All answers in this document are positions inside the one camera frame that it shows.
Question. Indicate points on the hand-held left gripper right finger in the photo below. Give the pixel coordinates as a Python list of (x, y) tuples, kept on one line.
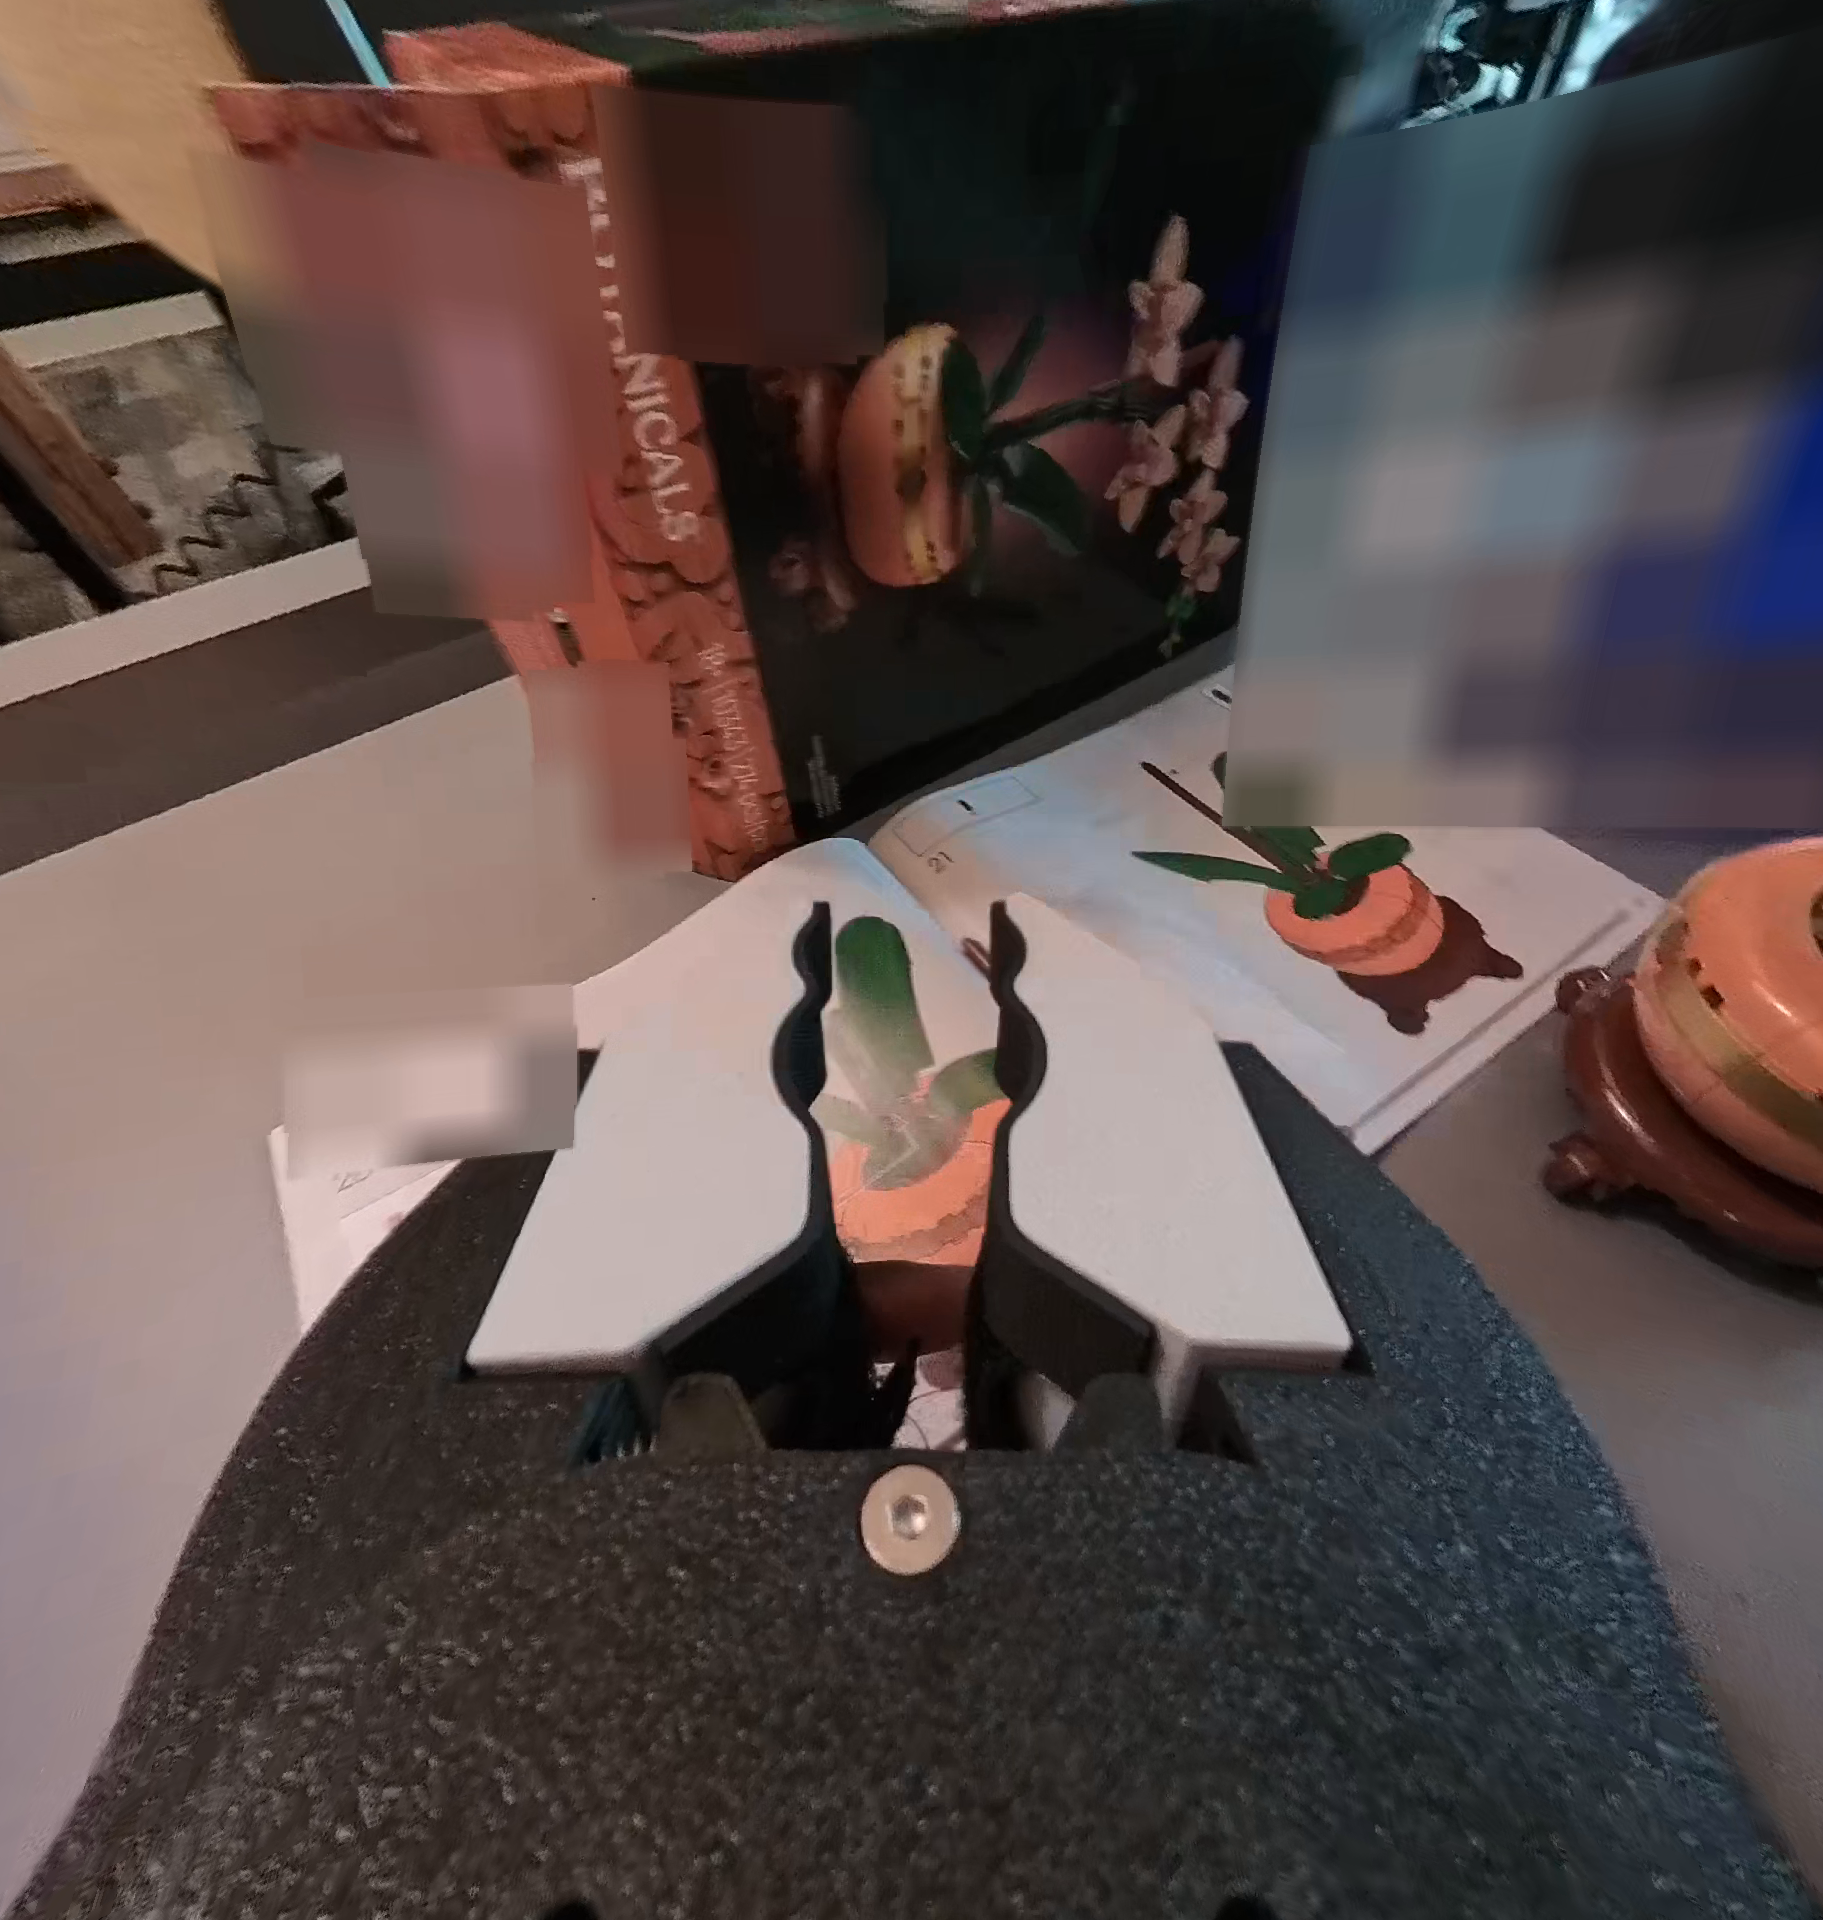
[(1167, 1185)]

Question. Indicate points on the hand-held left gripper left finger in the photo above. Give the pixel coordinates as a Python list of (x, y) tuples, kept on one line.
[(657, 1201)]

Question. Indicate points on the illustrated instruction booklet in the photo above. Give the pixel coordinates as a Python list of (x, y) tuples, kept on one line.
[(1152, 915)]

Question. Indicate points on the pink toy brick flowerpot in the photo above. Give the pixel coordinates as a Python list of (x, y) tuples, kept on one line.
[(1722, 1020)]

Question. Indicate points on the grey desk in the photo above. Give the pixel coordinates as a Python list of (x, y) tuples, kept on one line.
[(102, 1276)]

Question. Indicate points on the orchid picture toy brick box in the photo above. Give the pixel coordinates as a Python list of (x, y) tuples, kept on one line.
[(1002, 270)]

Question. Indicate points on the wooden post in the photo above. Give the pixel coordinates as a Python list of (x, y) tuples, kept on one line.
[(42, 436)]

